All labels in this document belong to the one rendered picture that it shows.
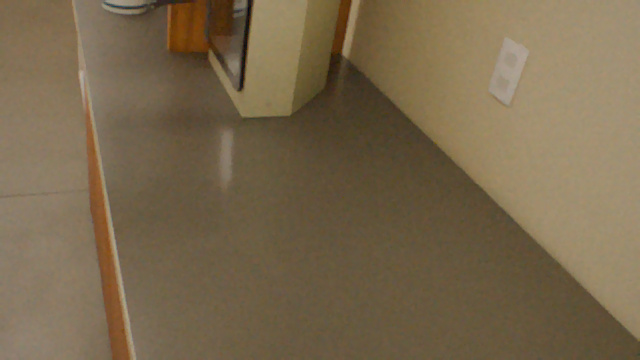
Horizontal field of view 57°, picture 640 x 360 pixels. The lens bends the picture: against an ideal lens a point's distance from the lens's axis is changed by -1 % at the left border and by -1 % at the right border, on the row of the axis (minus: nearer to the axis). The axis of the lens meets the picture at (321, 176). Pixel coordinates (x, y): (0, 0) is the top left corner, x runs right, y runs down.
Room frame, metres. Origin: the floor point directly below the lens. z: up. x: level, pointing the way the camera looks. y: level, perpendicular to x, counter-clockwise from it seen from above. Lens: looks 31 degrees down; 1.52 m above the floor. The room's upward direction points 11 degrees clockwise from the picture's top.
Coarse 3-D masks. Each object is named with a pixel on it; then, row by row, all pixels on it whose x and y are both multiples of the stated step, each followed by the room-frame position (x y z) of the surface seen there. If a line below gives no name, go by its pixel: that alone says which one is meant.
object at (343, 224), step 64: (128, 64) 1.30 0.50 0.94; (192, 64) 1.37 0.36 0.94; (128, 128) 1.00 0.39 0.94; (192, 128) 1.05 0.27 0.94; (256, 128) 1.10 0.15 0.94; (320, 128) 1.15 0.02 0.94; (384, 128) 1.21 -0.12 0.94; (128, 192) 0.79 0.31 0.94; (192, 192) 0.83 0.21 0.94; (256, 192) 0.87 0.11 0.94; (320, 192) 0.90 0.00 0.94; (384, 192) 0.95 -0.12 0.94; (448, 192) 0.99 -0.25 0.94; (128, 256) 0.64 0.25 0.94; (192, 256) 0.67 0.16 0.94; (256, 256) 0.70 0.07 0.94; (320, 256) 0.73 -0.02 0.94; (384, 256) 0.76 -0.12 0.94; (448, 256) 0.79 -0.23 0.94; (512, 256) 0.82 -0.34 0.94; (128, 320) 0.53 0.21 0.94; (192, 320) 0.55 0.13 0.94; (256, 320) 0.57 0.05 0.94; (320, 320) 0.59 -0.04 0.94; (384, 320) 0.61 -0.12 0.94; (448, 320) 0.64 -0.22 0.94; (512, 320) 0.66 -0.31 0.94; (576, 320) 0.69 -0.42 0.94
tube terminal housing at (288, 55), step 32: (256, 0) 1.14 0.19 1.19; (288, 0) 1.17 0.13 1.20; (320, 0) 1.25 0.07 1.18; (256, 32) 1.14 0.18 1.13; (288, 32) 1.17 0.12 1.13; (320, 32) 1.28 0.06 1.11; (256, 64) 1.14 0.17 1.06; (288, 64) 1.18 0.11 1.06; (320, 64) 1.32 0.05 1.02; (256, 96) 1.15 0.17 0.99; (288, 96) 1.18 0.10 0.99
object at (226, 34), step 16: (224, 0) 1.28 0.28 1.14; (240, 0) 1.18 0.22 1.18; (224, 16) 1.27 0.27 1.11; (240, 16) 1.17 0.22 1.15; (208, 32) 1.39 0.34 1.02; (224, 32) 1.26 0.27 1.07; (240, 32) 1.16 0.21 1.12; (224, 48) 1.25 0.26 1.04; (240, 48) 1.15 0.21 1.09; (224, 64) 1.24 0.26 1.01; (240, 64) 1.14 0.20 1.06; (240, 80) 1.14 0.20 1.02
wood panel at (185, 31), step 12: (204, 0) 1.46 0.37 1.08; (348, 0) 1.64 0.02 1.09; (180, 12) 1.43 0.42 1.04; (192, 12) 1.45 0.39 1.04; (204, 12) 1.46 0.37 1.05; (348, 12) 1.65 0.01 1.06; (168, 24) 1.44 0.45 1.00; (180, 24) 1.43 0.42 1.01; (192, 24) 1.45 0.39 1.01; (204, 24) 1.46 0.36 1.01; (336, 24) 1.63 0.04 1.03; (168, 36) 1.43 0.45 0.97; (180, 36) 1.43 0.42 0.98; (192, 36) 1.45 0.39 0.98; (336, 36) 1.63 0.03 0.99; (168, 48) 1.43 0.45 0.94; (180, 48) 1.43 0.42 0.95; (192, 48) 1.45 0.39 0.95; (204, 48) 1.46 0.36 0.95; (336, 48) 1.64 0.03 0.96
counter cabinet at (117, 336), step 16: (96, 160) 1.41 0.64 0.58; (96, 176) 1.43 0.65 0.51; (96, 192) 1.46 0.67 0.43; (96, 208) 1.49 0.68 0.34; (96, 224) 1.53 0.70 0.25; (96, 240) 1.57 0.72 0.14; (112, 272) 1.02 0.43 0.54; (112, 288) 1.05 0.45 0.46; (112, 304) 1.07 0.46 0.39; (112, 320) 1.08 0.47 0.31; (112, 336) 1.10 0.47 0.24; (112, 352) 1.11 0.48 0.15; (128, 352) 0.76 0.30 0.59
